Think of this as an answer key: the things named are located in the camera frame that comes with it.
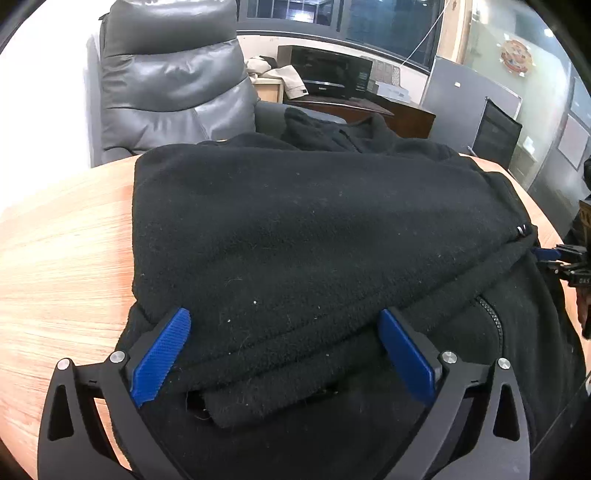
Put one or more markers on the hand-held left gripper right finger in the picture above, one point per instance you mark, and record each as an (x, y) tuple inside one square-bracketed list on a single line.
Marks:
[(406, 353)]

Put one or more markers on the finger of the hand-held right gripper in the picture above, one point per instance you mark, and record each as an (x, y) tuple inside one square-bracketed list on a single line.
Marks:
[(547, 255)]

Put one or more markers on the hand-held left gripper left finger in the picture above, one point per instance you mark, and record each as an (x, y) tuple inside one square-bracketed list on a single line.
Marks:
[(161, 350)]

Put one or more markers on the black fleece jacket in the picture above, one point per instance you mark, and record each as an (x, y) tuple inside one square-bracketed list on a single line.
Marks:
[(314, 277)]

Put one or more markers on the black mesh chair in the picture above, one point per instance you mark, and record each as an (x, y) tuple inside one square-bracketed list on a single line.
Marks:
[(496, 134)]

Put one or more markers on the grey partition panel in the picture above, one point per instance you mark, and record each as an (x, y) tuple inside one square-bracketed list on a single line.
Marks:
[(466, 99)]

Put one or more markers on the dark wooden desk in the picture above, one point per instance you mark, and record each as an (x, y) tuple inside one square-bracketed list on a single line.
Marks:
[(369, 113)]

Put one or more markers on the white boxes on desk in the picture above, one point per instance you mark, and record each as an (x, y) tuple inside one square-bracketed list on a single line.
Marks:
[(388, 87)]

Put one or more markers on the grey leather office chair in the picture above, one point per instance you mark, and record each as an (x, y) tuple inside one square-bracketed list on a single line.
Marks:
[(173, 76)]

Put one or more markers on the light wooden cabinet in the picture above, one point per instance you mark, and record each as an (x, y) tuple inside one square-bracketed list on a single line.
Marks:
[(268, 90)]

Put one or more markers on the black microwave oven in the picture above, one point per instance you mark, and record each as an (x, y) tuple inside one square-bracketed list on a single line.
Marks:
[(325, 74)]

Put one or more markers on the beige cloth pile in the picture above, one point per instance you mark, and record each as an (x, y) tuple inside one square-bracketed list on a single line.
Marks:
[(274, 74)]

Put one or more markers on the whiteboard on wall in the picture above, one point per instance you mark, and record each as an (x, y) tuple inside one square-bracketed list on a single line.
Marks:
[(570, 141)]

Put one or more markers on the round wall decoration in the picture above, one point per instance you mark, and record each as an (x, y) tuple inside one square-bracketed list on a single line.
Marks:
[(516, 56)]

